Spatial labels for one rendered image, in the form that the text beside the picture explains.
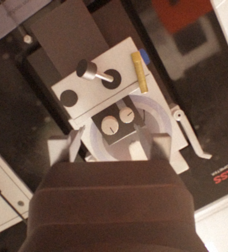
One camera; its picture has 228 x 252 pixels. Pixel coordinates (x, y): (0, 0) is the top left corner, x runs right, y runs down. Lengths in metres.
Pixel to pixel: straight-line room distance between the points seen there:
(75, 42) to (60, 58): 0.02
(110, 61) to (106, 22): 0.13
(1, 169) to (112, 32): 0.28
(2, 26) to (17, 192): 0.26
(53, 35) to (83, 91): 0.07
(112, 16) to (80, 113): 0.16
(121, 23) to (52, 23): 0.11
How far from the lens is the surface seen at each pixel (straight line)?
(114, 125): 0.16
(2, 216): 0.42
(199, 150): 0.22
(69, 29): 0.21
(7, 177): 0.36
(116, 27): 0.29
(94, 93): 0.17
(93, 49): 0.21
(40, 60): 0.30
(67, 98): 0.17
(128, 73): 0.17
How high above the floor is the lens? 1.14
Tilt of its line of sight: 15 degrees up
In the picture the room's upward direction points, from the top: 148 degrees clockwise
